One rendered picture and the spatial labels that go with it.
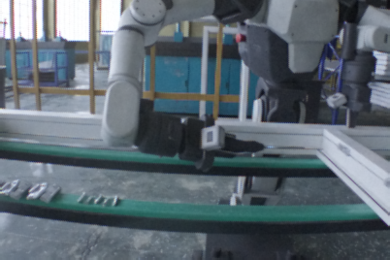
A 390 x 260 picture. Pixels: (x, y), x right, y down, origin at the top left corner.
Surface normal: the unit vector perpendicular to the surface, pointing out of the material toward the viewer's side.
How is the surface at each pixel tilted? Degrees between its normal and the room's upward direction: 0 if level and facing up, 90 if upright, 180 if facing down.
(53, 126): 90
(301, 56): 99
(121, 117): 60
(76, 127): 90
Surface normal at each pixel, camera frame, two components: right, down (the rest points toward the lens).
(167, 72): -0.01, 0.21
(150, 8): 0.29, -0.31
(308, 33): 0.35, 0.36
